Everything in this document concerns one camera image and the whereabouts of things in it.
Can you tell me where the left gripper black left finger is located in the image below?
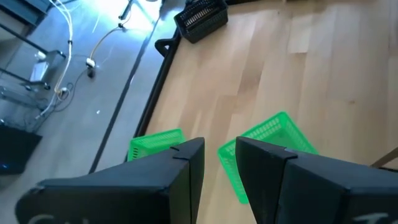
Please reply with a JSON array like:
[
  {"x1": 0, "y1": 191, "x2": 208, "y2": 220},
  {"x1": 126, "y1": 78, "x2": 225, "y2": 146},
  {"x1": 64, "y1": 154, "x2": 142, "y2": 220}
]
[{"x1": 14, "y1": 137, "x2": 206, "y2": 224}]

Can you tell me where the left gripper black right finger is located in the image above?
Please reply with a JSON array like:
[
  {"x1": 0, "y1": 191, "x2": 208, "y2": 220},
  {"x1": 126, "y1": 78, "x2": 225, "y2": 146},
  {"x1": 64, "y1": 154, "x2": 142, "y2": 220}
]
[{"x1": 235, "y1": 136, "x2": 398, "y2": 224}]

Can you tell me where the green plastic basket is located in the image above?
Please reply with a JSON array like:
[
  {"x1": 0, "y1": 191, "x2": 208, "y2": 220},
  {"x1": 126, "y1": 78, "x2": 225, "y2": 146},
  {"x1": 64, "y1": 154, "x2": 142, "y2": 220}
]
[
  {"x1": 127, "y1": 128, "x2": 187, "y2": 162},
  {"x1": 216, "y1": 111, "x2": 320, "y2": 205}
]

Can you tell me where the black plastic basket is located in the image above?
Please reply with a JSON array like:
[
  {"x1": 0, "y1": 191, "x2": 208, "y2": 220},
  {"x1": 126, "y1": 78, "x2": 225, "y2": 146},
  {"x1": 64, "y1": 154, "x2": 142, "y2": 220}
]
[{"x1": 173, "y1": 0, "x2": 229, "y2": 44}]

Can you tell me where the black floor box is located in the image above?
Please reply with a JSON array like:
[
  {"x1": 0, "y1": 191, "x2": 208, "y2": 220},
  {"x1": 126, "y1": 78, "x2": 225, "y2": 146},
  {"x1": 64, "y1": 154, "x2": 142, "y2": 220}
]
[{"x1": 0, "y1": 124, "x2": 44, "y2": 175}]

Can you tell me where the black aluminium table frame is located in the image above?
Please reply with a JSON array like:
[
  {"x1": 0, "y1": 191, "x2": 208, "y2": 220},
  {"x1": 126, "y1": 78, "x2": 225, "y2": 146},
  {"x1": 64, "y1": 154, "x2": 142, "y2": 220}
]
[{"x1": 124, "y1": 29, "x2": 183, "y2": 162}]

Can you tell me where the white floor cable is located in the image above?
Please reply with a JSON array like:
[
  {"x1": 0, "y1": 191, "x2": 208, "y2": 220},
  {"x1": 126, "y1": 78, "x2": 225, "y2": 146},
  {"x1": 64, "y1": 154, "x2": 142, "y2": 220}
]
[{"x1": 85, "y1": 23, "x2": 125, "y2": 78}]

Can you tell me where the white cable bundle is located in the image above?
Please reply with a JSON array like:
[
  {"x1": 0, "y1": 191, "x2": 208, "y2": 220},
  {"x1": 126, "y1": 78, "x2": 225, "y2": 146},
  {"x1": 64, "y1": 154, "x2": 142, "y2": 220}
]
[{"x1": 35, "y1": 0, "x2": 74, "y2": 121}]

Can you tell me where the black desk frame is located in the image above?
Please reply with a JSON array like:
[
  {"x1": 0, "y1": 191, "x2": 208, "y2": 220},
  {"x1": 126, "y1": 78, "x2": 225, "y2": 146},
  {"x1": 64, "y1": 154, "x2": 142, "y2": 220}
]
[{"x1": 0, "y1": 21, "x2": 68, "y2": 91}]

